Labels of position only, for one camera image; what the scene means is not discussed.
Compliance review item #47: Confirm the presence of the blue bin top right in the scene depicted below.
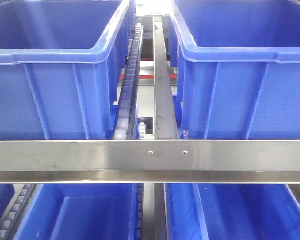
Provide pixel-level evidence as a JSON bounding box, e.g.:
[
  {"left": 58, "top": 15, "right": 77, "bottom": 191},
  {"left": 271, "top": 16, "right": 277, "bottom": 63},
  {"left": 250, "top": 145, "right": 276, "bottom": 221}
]
[{"left": 170, "top": 0, "right": 300, "bottom": 140}]

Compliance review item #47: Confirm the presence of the blue bin bottom centre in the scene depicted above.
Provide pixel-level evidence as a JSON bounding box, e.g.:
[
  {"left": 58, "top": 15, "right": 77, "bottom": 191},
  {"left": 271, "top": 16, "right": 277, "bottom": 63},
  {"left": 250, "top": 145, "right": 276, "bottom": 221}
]
[{"left": 14, "top": 183, "right": 138, "bottom": 240}]

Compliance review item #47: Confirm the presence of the blue bin top left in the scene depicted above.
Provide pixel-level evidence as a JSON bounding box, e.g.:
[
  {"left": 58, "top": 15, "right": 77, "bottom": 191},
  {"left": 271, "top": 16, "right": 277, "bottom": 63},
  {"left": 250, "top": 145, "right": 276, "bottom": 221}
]
[{"left": 0, "top": 0, "right": 131, "bottom": 141}]

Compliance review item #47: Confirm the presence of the stainless steel shelf rack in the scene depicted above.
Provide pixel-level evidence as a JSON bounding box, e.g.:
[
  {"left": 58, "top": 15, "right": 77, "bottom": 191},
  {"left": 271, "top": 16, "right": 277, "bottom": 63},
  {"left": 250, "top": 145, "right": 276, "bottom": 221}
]
[{"left": 0, "top": 140, "right": 300, "bottom": 184}]

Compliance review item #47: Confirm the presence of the roller conveyor track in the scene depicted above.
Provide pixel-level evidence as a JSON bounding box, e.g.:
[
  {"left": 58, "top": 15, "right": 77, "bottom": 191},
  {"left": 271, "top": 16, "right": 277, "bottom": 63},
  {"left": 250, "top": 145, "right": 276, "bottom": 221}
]
[{"left": 113, "top": 23, "right": 144, "bottom": 140}]

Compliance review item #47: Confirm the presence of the blue bin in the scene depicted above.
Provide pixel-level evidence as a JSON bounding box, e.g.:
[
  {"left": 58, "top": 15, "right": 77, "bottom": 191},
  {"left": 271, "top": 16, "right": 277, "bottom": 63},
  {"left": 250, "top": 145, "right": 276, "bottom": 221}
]
[
  {"left": 14, "top": 183, "right": 138, "bottom": 240},
  {"left": 170, "top": 0, "right": 300, "bottom": 140},
  {"left": 166, "top": 183, "right": 300, "bottom": 240},
  {"left": 0, "top": 0, "right": 131, "bottom": 141}
]

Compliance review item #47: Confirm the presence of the blue bin bottom right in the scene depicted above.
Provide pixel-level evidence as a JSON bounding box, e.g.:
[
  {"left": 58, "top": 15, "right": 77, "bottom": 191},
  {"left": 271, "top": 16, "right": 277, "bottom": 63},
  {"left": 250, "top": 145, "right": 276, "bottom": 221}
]
[{"left": 166, "top": 183, "right": 300, "bottom": 240}]

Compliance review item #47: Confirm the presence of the steel divider rail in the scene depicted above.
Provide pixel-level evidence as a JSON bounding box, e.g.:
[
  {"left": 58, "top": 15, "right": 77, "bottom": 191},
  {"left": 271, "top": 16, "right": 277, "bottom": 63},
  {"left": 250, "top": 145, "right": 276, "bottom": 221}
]
[{"left": 153, "top": 16, "right": 178, "bottom": 140}]

